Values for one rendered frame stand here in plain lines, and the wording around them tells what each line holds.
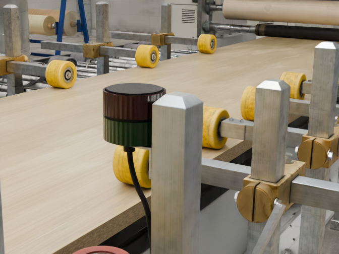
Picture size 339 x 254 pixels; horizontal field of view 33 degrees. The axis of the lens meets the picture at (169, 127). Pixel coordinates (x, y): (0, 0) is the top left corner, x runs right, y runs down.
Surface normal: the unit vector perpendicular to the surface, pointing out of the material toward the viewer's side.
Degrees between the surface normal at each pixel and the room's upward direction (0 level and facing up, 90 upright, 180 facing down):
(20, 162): 0
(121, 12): 90
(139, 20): 90
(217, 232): 90
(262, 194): 90
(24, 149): 0
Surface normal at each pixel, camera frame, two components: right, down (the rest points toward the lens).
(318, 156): -0.51, 0.22
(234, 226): 0.86, 0.14
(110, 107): -0.68, 0.18
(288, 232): 0.02, -0.97
